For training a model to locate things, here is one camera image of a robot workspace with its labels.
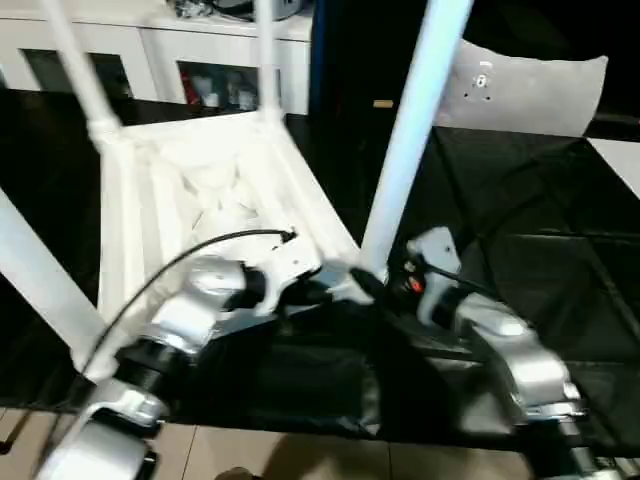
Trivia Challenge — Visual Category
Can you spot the white plastic table top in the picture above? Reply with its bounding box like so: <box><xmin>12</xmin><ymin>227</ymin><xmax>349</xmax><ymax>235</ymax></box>
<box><xmin>69</xmin><ymin>110</ymin><xmax>389</xmax><ymax>384</ymax></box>

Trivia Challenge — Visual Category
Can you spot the black table mat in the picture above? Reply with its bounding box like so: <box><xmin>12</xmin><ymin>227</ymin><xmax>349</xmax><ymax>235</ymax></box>
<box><xmin>0</xmin><ymin>87</ymin><xmax>640</xmax><ymax>446</ymax></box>

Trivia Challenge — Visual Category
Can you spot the grey pillow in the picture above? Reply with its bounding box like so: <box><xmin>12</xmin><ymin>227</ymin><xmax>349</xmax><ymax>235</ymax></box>
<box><xmin>432</xmin><ymin>39</ymin><xmax>611</xmax><ymax>139</ymax></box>

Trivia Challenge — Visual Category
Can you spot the white glass-door cabinet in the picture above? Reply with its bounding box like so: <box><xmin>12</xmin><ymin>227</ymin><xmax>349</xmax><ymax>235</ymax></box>
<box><xmin>0</xmin><ymin>4</ymin><xmax>314</xmax><ymax>116</ymax></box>

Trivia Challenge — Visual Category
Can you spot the grey pot on cabinet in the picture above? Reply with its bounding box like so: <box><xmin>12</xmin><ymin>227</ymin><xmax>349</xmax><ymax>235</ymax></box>
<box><xmin>214</xmin><ymin>0</ymin><xmax>311</xmax><ymax>21</ymax></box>

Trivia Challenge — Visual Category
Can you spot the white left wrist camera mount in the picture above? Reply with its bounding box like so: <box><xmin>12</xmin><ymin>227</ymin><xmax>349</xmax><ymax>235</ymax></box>
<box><xmin>257</xmin><ymin>234</ymin><xmax>324</xmax><ymax>316</ymax></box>

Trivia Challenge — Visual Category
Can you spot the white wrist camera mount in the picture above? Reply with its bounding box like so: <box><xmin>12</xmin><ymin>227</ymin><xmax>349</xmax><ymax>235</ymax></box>
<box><xmin>257</xmin><ymin>234</ymin><xmax>324</xmax><ymax>316</ymax></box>
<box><xmin>404</xmin><ymin>225</ymin><xmax>464</xmax><ymax>326</ymax></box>

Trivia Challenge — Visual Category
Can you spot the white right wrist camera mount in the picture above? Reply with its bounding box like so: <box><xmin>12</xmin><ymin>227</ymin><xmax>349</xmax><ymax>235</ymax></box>
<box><xmin>404</xmin><ymin>225</ymin><xmax>464</xmax><ymax>326</ymax></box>

